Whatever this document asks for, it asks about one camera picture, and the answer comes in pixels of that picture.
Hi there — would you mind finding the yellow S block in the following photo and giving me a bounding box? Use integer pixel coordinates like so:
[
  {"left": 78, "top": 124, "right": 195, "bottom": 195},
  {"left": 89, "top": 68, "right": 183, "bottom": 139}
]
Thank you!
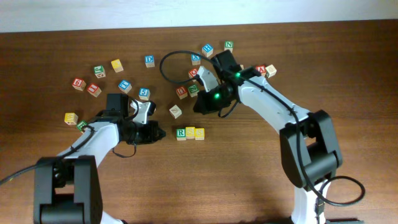
[
  {"left": 185, "top": 127, "right": 195, "bottom": 139},
  {"left": 195, "top": 128, "right": 205, "bottom": 140}
]

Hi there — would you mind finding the green R block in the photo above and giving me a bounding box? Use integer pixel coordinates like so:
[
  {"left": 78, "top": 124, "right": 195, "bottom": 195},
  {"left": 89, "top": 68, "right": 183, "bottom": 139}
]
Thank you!
[{"left": 176, "top": 128, "right": 187, "bottom": 141}]

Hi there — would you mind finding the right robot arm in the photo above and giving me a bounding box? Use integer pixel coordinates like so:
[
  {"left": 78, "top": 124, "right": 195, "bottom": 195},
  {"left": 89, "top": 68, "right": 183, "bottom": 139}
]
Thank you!
[{"left": 193, "top": 50, "right": 343, "bottom": 223}]

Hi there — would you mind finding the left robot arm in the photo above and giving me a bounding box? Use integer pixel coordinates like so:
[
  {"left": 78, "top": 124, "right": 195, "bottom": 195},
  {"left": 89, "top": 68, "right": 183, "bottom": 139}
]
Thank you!
[{"left": 33, "top": 93, "right": 165, "bottom": 224}]

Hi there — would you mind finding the blue T block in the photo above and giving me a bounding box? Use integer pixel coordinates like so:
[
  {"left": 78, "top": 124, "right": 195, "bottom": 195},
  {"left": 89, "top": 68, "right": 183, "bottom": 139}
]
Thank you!
[{"left": 118, "top": 80, "right": 132, "bottom": 94}]

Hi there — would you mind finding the blue H block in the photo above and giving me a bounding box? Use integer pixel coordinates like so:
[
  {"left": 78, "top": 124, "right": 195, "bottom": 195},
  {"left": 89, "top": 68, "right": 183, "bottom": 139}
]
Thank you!
[{"left": 201, "top": 44, "right": 214, "bottom": 57}]

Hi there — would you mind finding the green N block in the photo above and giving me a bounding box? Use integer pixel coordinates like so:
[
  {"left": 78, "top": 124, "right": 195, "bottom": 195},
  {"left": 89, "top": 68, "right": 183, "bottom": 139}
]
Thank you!
[{"left": 224, "top": 41, "right": 234, "bottom": 52}]

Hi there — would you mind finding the blue 5 block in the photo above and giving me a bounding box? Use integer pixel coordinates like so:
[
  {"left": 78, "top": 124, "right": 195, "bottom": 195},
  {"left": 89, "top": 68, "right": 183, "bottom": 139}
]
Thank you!
[{"left": 139, "top": 88, "right": 150, "bottom": 101}]

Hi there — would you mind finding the red I block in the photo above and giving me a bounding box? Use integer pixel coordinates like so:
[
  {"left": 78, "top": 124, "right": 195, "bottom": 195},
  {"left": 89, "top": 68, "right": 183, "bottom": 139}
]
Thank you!
[{"left": 87, "top": 83, "right": 101, "bottom": 97}]

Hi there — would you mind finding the blue X block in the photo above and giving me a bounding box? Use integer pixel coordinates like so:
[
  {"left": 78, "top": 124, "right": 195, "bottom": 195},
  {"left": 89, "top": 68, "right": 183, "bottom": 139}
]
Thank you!
[{"left": 191, "top": 54, "right": 201, "bottom": 65}]

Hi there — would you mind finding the red Q block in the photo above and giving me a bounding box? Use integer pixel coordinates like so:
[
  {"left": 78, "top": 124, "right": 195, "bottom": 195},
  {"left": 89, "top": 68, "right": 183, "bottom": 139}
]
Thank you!
[{"left": 188, "top": 68, "right": 198, "bottom": 82}]

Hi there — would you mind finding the green Z block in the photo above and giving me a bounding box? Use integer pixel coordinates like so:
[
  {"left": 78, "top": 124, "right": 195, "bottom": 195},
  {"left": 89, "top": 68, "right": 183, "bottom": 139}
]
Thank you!
[{"left": 188, "top": 84, "right": 200, "bottom": 98}]

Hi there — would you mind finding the red A block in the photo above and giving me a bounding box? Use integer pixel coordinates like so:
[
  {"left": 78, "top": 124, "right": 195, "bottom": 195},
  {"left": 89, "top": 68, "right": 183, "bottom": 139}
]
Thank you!
[{"left": 255, "top": 65, "right": 267, "bottom": 77}]

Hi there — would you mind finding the green C block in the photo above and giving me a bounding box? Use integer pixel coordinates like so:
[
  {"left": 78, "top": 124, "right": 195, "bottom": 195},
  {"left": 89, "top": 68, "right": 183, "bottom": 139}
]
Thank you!
[{"left": 93, "top": 65, "right": 106, "bottom": 78}]

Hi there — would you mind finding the yellow block top left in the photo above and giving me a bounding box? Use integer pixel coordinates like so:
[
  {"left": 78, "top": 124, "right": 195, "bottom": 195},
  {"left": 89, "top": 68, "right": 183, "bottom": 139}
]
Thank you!
[{"left": 111, "top": 59, "right": 124, "bottom": 73}]

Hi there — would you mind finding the green B block lower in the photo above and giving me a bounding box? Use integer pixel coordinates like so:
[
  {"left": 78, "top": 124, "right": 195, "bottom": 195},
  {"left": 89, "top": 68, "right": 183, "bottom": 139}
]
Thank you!
[{"left": 76, "top": 120, "right": 87, "bottom": 133}]

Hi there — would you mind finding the red 6 block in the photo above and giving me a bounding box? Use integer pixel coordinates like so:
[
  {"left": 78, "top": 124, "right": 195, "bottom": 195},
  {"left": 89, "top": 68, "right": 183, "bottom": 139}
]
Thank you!
[{"left": 72, "top": 78, "right": 86, "bottom": 91}]

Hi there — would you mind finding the red U block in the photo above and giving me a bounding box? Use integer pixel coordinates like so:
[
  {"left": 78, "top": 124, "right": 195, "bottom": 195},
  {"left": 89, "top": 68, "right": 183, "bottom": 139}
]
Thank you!
[{"left": 175, "top": 86, "right": 188, "bottom": 100}]

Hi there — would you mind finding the plain wooden block right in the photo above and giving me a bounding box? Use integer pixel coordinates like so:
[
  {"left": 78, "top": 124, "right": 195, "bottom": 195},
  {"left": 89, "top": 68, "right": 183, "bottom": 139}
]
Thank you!
[{"left": 266, "top": 65, "right": 277, "bottom": 78}]

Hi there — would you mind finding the plain wooden block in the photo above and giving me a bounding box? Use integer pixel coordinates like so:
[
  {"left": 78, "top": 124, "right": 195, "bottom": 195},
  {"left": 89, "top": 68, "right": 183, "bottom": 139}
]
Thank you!
[
  {"left": 169, "top": 105, "right": 182, "bottom": 119},
  {"left": 266, "top": 65, "right": 277, "bottom": 78}
]

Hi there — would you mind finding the yellow W block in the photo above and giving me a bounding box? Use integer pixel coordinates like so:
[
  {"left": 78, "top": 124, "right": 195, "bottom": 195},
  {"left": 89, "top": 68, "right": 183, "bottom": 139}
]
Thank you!
[{"left": 64, "top": 113, "right": 78, "bottom": 125}]

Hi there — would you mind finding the blue D block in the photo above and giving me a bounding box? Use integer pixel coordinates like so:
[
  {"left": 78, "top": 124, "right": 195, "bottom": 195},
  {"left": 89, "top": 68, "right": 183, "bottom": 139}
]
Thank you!
[{"left": 144, "top": 55, "right": 155, "bottom": 68}]

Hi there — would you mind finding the plain wooden block centre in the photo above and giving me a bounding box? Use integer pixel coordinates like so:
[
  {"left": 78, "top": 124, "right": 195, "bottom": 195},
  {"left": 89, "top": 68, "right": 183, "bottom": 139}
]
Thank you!
[{"left": 169, "top": 105, "right": 182, "bottom": 119}]

